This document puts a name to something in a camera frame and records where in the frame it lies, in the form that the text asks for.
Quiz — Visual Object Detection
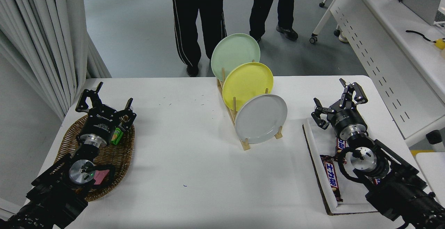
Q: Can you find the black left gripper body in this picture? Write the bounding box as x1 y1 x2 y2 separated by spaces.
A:
81 106 120 142

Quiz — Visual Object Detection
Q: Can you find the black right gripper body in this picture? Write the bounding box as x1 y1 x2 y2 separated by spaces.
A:
330 106 367 135

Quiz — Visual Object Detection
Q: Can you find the grey plate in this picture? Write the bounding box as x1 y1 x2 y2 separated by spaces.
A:
235 94 288 144

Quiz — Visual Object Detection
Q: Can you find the yellow plate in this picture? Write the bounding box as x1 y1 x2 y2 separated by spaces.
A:
222 62 274 111

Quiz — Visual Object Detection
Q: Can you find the wooden plate rack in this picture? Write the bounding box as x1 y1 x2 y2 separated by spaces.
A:
216 67 283 151

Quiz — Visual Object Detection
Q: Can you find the pale green plate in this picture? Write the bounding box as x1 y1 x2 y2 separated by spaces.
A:
211 33 260 82

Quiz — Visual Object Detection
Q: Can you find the small green packet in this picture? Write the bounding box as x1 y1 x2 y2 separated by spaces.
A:
111 126 125 145

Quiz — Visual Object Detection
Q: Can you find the brown snack bar blue print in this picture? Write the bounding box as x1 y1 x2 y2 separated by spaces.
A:
335 137 348 157
320 155 343 202

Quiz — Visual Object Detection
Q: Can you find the white shallow tray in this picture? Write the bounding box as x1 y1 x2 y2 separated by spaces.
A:
302 117 383 215

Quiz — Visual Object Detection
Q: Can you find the brown wicker basket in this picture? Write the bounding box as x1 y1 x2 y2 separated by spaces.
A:
55 113 135 202

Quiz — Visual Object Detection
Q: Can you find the white desk with perforated panel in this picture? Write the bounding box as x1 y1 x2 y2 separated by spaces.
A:
309 0 445 148

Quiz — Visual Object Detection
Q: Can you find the pink packet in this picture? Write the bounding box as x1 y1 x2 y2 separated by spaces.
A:
94 169 110 187

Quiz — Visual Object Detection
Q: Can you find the pale grey curtain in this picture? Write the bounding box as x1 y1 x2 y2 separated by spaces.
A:
0 0 112 121

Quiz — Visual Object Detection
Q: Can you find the small white table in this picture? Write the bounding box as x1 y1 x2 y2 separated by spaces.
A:
415 152 445 208

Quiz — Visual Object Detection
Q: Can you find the person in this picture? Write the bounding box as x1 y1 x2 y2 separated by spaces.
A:
165 0 227 77
249 0 302 42

